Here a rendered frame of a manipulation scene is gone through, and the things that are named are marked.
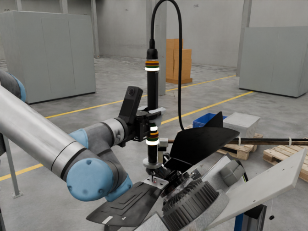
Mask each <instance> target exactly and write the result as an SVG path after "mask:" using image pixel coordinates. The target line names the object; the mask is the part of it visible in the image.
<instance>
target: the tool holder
mask: <svg viewBox="0 0 308 231"><path fill-rule="evenodd" d="M164 139H165V140H160V141H159V143H158V157H157V162H156V163H149V162H148V157H147V158H145V159H144V160H143V166H144V167H146V168H149V169H156V168H159V167H161V166H162V163H163V151H166V148H167V147H168V138H164Z"/></svg>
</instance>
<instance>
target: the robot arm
mask: <svg viewBox="0 0 308 231"><path fill-rule="evenodd" d="M142 94H143V90H142V89H141V88H139V87H136V86H128V87H127V91H126V94H125V97H124V100H123V103H122V106H121V110H120V113H119V115H118V117H115V118H110V119H107V120H105V121H102V122H99V123H97V124H94V125H91V126H88V127H86V128H80V129H78V130H77V131H74V132H72V133H70V134H67V133H65V132H64V131H63V130H61V129H60V128H59V127H57V126H56V125H55V124H53V123H52V122H50V121H49V120H47V119H46V118H45V117H43V116H42V115H41V114H39V113H38V112H37V111H35V110H34V109H33V108H31V107H30V106H28V105H27V104H26V103H25V100H26V93H25V88H24V86H23V84H22V83H21V82H20V81H19V80H18V79H16V78H15V77H14V76H13V75H12V74H10V73H8V72H5V71H3V70H1V69H0V133H2V134H3V135H4V136H6V137H7V138H8V139H10V140H11V141H12V142H13V143H15V144H16V145H17V146H19V147H20V148H21V149H23V150H24V151H25V152H27V153H28V154H29V155H30V156H32V157H33V158H35V159H36V160H37V161H38V162H39V163H41V164H42V165H44V166H45V167H46V168H47V169H49V170H50V171H51V172H53V173H54V174H55V175H57V176H58V177H59V178H60V179H62V180H63V181H65V182H66V184H67V187H68V190H69V192H70V194H71V195H72V196H73V197H74V198H76V199H78V200H80V201H84V202H89V201H95V200H99V199H101V198H103V197H105V199H106V200H107V201H108V202H112V201H114V200H115V199H117V198H118V197H120V196H121V195H122V194H124V193H125V192H127V191H128V190H129V189H131V188H132V181H131V179H130V178H129V174H128V173H127V172H126V171H125V170H124V168H123V167H122V165H121V163H120V162H119V160H118V159H117V157H116V156H115V154H114V152H113V151H112V149H111V147H113V146H115V145H118V146H120V147H122V148H123V147H125V146H126V142H128V141H130V140H133V141H138V142H141V141H143V140H145V139H147V138H149V137H151V132H150V131H151V125H149V123H155V125H156V126H157V127H160V125H161V122H162V116H163V114H164V113H165V112H166V109H165V108H163V107H161V108H158V109H155V110H150V111H148V106H140V107H139V103H140V100H141V97H142ZM145 136H147V137H146V138H144V137H145ZM143 138H144V139H143Z"/></svg>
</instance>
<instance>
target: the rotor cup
mask: <svg viewBox="0 0 308 231"><path fill-rule="evenodd" d="M164 156H165V157H166V158H167V159H168V160H169V159H170V158H171V157H170V154H169V153H168V152H167V153H164V154H163V163H162V166H161V167H159V168H156V170H155V171H154V172H155V174H154V176H155V177H158V178H161V179H163V180H166V181H168V182H169V186H168V187H166V188H165V189H164V190H163V192H162V193H161V195H160V196H161V198H163V197H165V196H166V195H168V194H169V193H170V192H172V191H173V190H174V189H175V188H177V187H178V186H179V185H180V184H182V183H183V182H184V181H185V180H186V179H187V178H188V177H189V176H190V174H189V173H188V172H185V173H184V174H180V173H179V171H178V170H174V169H172V168H169V167H166V166H164V164H165V162H166V159H165V158H164ZM146 172H147V174H148V175H151V172H152V171H150V170H149V168H146Z"/></svg>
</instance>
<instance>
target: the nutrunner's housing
mask: <svg viewBox="0 0 308 231"><path fill-rule="evenodd" d="M146 59H149V60H155V59H158V51H157V49H155V40H154V39H150V41H149V49H148V50H147V57H146ZM148 162H149V163H156V162H157V145H155V146H150V145H148ZM149 170H150V171H155V170H156V169H149Z"/></svg>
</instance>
